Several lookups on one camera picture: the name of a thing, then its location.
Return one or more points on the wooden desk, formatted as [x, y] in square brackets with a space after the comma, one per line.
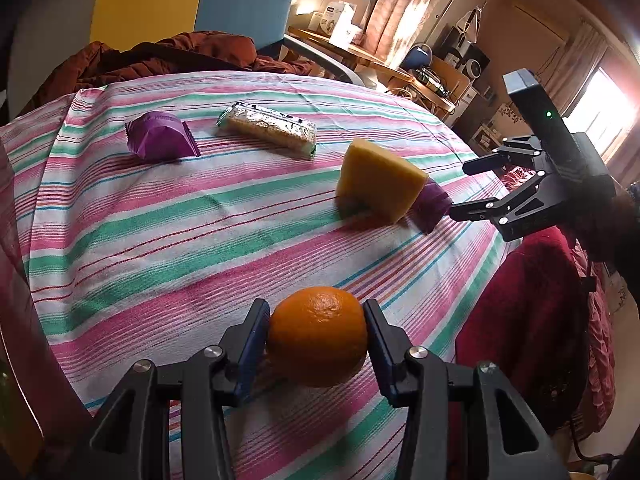
[360, 52]

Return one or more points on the silver wrapped snack bar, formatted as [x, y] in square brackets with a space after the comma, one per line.
[270, 127]

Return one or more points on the white box with round print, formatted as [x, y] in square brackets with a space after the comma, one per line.
[322, 22]

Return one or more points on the pink green striped tablecloth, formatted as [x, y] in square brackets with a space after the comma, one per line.
[150, 240]

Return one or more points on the blue round bag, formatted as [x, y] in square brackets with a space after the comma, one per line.
[417, 57]

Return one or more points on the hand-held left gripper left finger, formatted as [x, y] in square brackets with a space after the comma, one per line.
[250, 355]

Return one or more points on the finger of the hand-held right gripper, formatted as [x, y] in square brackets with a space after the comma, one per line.
[530, 205]
[515, 152]

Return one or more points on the orange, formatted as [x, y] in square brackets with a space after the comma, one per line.
[317, 335]

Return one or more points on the window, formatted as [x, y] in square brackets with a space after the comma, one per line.
[605, 105]

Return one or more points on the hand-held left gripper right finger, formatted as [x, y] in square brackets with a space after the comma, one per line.
[382, 355]

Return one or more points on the grey yellow blue chair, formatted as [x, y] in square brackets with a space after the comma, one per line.
[150, 0]

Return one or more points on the dark red blanket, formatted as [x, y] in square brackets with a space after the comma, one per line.
[525, 310]

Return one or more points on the purple snack packet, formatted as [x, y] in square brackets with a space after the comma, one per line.
[160, 137]
[432, 205]

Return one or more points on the white flowered cabinet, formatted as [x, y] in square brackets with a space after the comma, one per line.
[500, 120]

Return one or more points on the brown jacket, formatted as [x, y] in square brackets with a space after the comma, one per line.
[210, 52]

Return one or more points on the yellow sponge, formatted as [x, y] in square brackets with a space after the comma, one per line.
[375, 180]

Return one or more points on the pink patterned curtain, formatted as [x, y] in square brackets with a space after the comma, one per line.
[580, 60]
[410, 5]

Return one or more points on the white carton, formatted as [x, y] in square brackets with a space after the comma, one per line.
[345, 22]

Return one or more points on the black stereo speaker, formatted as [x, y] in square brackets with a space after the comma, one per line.
[470, 60]

